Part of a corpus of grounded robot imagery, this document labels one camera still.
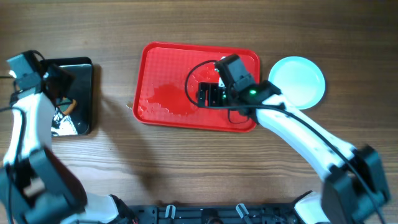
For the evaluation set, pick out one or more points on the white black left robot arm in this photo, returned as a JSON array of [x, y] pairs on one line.
[[35, 186]]

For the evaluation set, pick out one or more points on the red plastic tray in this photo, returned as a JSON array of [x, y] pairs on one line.
[[169, 75]]

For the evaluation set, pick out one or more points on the black plastic water basin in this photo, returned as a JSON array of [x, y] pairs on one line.
[[79, 121]]

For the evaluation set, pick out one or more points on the green and orange sponge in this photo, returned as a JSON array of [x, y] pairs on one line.
[[67, 105]]

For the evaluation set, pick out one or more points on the light blue plate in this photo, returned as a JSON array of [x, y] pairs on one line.
[[300, 80]]

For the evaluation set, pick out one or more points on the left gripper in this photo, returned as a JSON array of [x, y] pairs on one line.
[[64, 78]]

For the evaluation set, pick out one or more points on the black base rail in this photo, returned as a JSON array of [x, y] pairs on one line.
[[270, 213]]

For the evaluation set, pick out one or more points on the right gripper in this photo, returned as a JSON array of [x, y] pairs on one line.
[[214, 89]]

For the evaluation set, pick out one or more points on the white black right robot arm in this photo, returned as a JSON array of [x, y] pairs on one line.
[[354, 182]]

